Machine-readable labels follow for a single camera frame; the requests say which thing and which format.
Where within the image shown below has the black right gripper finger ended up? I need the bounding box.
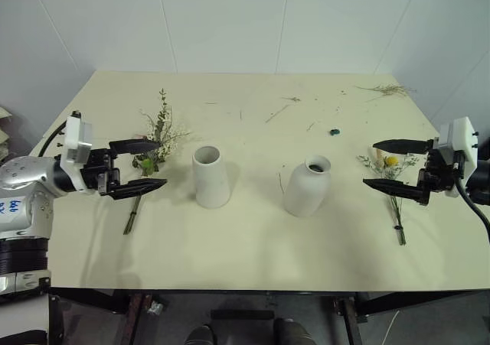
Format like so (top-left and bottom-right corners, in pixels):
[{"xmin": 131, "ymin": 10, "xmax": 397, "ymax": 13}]
[
  {"xmin": 372, "ymin": 138, "xmax": 436, "ymax": 156},
  {"xmin": 361, "ymin": 178, "xmax": 430, "ymax": 205}
]

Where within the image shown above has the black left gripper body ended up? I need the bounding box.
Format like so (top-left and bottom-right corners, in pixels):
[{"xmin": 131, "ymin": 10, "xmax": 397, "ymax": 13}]
[{"xmin": 80, "ymin": 148, "xmax": 121, "ymax": 197}]

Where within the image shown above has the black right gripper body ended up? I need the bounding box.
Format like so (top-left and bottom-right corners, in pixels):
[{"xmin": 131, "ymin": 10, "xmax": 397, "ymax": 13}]
[{"xmin": 417, "ymin": 148, "xmax": 466, "ymax": 208}]

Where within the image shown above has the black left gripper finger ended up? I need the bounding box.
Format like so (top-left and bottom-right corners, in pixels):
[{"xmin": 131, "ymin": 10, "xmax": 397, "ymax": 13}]
[
  {"xmin": 108, "ymin": 138, "xmax": 162, "ymax": 159},
  {"xmin": 103, "ymin": 177, "xmax": 168, "ymax": 201}
]

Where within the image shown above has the white cylinder vase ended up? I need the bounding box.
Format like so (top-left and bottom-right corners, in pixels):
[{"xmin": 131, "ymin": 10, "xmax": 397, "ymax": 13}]
[{"xmin": 191, "ymin": 145, "xmax": 232, "ymax": 210}]

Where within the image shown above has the white bottle-shaped vase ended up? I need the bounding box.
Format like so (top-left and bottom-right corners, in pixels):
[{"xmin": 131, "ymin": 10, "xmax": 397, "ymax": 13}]
[{"xmin": 283, "ymin": 154, "xmax": 332, "ymax": 218}]

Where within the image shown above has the yellow flower bunch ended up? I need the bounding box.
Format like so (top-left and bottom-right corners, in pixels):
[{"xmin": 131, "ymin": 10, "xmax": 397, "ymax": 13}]
[{"xmin": 355, "ymin": 148, "xmax": 420, "ymax": 246}]

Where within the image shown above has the green leafy flower bunch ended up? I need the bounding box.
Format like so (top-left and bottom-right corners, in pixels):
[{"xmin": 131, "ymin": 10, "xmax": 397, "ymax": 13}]
[{"xmin": 122, "ymin": 88, "xmax": 191, "ymax": 236}]

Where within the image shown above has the dried twig pile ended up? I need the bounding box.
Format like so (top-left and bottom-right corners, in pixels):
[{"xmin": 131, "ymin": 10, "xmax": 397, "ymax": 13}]
[{"xmin": 353, "ymin": 82, "xmax": 417, "ymax": 103}]

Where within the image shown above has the beige cardboard stack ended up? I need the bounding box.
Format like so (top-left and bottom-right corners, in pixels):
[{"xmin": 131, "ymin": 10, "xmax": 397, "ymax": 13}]
[{"xmin": 0, "ymin": 106, "xmax": 21, "ymax": 159}]

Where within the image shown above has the long dry stem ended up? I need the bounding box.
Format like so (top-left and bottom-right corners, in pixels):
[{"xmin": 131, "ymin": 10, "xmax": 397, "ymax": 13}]
[{"xmin": 265, "ymin": 103, "xmax": 292, "ymax": 124}]

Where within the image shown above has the rusty brown table leg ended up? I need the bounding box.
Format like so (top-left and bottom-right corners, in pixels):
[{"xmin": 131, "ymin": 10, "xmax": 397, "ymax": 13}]
[
  {"xmin": 121, "ymin": 291, "xmax": 151, "ymax": 345},
  {"xmin": 335, "ymin": 297, "xmax": 365, "ymax": 345}
]

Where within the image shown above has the dark rounded shape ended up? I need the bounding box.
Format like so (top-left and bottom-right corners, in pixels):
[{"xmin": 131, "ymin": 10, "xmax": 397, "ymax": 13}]
[
  {"xmin": 185, "ymin": 324, "xmax": 216, "ymax": 345},
  {"xmin": 273, "ymin": 317, "xmax": 319, "ymax": 345}
]

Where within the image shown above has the black flat floor bar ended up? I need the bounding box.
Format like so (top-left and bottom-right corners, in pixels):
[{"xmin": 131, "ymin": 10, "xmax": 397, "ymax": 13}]
[{"xmin": 210, "ymin": 309, "xmax": 276, "ymax": 321}]

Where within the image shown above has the white robot torso shell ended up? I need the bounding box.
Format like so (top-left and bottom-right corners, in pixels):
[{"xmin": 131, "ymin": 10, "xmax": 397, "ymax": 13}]
[{"xmin": 0, "ymin": 294, "xmax": 51, "ymax": 345}]

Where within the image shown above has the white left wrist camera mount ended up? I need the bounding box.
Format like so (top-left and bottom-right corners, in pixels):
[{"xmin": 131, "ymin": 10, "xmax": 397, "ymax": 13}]
[{"xmin": 60, "ymin": 110, "xmax": 95, "ymax": 171}]

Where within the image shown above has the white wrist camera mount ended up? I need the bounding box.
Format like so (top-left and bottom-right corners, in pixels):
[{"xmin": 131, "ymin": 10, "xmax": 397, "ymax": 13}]
[
  {"xmin": 437, "ymin": 116, "xmax": 480, "ymax": 200},
  {"xmin": 60, "ymin": 110, "xmax": 95, "ymax": 171}
]

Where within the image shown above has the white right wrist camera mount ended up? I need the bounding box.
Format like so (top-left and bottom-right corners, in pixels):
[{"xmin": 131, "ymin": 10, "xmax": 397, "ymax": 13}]
[{"xmin": 437, "ymin": 116, "xmax": 480, "ymax": 200}]

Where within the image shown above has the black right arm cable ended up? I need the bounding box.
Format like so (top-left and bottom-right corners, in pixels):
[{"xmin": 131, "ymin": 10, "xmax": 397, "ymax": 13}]
[{"xmin": 454, "ymin": 168, "xmax": 490, "ymax": 243}]

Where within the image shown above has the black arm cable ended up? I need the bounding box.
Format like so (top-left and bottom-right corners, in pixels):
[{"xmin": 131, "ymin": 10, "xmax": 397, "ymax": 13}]
[
  {"xmin": 454, "ymin": 168, "xmax": 490, "ymax": 243},
  {"xmin": 38, "ymin": 119, "xmax": 69, "ymax": 158}
]

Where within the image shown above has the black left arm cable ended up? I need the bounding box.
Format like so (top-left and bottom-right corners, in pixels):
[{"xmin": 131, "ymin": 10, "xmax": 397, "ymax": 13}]
[{"xmin": 38, "ymin": 119, "xmax": 69, "ymax": 158}]

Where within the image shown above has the black metal table frame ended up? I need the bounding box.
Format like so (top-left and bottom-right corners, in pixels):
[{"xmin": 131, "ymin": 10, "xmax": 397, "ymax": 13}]
[{"xmin": 47, "ymin": 286, "xmax": 490, "ymax": 326}]

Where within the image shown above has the white floor cable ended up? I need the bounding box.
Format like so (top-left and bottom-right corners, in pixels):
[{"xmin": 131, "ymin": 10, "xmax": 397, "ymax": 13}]
[{"xmin": 381, "ymin": 309, "xmax": 401, "ymax": 345}]

